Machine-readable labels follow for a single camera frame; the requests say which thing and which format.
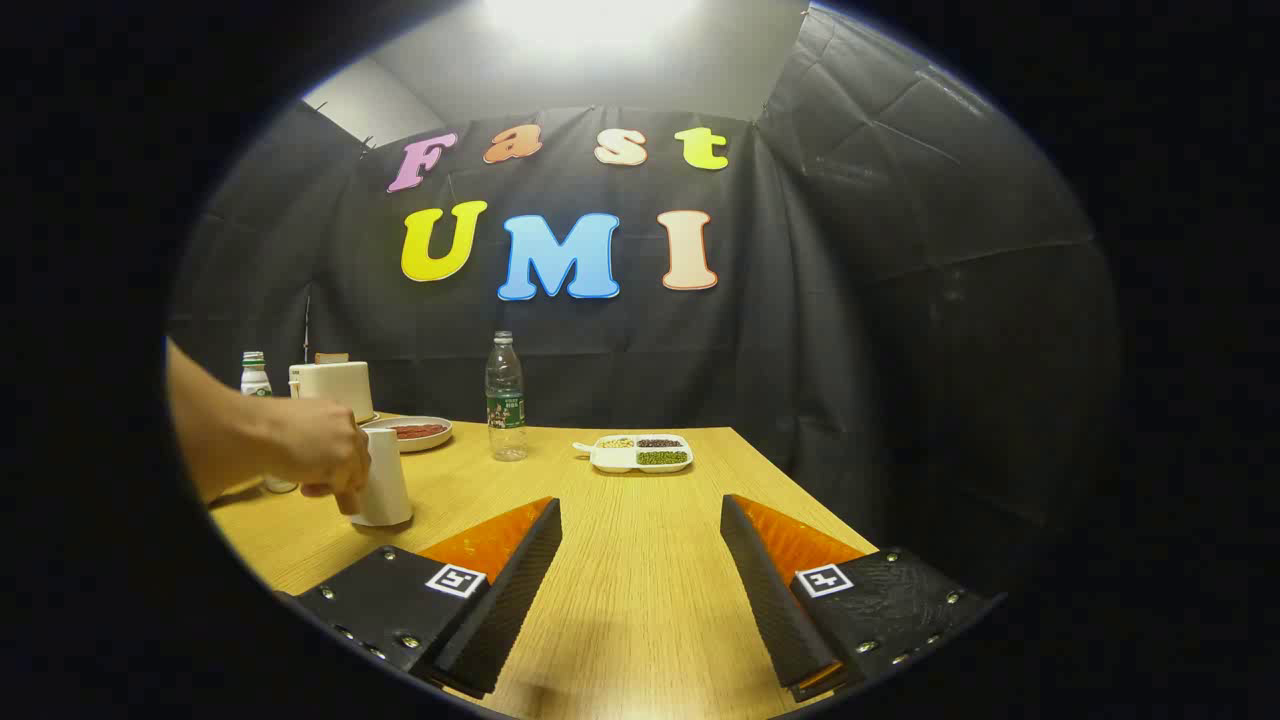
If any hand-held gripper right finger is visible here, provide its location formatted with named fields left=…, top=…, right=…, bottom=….
left=720, top=494, right=1007, bottom=703

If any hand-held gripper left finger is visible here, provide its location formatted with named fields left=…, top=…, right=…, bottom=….
left=275, top=497, right=563, bottom=699

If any white cup with wooden handle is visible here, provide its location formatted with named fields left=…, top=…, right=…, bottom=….
left=349, top=428, right=414, bottom=528

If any white juice bottle green ring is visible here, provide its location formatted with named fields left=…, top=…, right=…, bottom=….
left=240, top=351, right=299, bottom=495

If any clear plastic water bottle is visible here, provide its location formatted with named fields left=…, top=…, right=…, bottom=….
left=485, top=331, right=528, bottom=462

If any wooden table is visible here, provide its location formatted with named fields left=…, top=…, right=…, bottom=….
left=205, top=413, right=881, bottom=720

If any white round plate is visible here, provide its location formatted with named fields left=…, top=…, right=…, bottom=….
left=362, top=416, right=454, bottom=454

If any white divided tray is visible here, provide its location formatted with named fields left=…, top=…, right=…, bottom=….
left=573, top=433, right=694, bottom=474

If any cream toaster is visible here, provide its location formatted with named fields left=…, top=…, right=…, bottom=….
left=289, top=361, right=376, bottom=423

